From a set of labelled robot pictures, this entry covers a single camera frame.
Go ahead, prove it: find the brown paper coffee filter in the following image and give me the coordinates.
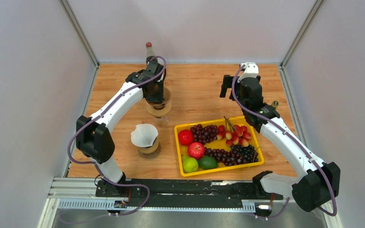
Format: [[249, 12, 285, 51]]
[[146, 87, 171, 110]]

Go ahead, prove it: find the white paper coffee filter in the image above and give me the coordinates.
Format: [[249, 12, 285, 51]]
[[131, 123, 158, 148]]

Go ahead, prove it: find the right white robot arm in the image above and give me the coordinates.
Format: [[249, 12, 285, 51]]
[[220, 75, 341, 217]]

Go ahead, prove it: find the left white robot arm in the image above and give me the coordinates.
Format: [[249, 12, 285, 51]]
[[70, 60, 166, 197]]

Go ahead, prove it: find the small clear glass cup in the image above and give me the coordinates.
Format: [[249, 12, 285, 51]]
[[154, 115, 170, 127]]

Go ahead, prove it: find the cola glass bottle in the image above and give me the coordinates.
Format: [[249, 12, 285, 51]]
[[145, 42, 158, 65]]

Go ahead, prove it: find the green glass bottle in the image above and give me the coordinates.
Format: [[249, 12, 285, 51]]
[[271, 100, 279, 109]]

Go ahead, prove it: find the red cherries bunch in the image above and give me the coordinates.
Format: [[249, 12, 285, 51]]
[[216, 116, 252, 148]]

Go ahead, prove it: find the upper red grape bunch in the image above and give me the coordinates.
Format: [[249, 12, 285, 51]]
[[190, 124, 218, 145]]

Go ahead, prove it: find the red tomato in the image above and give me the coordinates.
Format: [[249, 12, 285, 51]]
[[177, 129, 194, 145]]

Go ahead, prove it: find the lower dark grape bunch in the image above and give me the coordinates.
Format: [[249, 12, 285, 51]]
[[204, 145, 260, 166]]

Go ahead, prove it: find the yellow plastic tray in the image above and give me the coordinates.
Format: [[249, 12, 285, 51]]
[[174, 116, 264, 177]]

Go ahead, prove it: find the red apple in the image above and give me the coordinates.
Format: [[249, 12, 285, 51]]
[[187, 142, 205, 160]]

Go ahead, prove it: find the green avocado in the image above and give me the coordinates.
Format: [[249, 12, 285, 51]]
[[198, 155, 218, 170]]

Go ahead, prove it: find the green lime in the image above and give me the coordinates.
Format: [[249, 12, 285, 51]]
[[182, 155, 199, 173]]

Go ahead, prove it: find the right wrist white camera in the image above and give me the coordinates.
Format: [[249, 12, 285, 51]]
[[237, 62, 259, 82]]

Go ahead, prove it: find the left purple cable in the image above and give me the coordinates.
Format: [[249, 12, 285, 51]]
[[67, 56, 167, 217]]

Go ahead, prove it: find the purple cable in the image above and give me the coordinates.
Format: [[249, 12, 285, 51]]
[[67, 56, 167, 217], [231, 65, 338, 220]]

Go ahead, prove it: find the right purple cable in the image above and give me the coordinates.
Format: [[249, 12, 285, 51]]
[[231, 65, 338, 220]]

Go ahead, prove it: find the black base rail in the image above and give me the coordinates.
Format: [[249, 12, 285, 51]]
[[94, 179, 283, 209]]

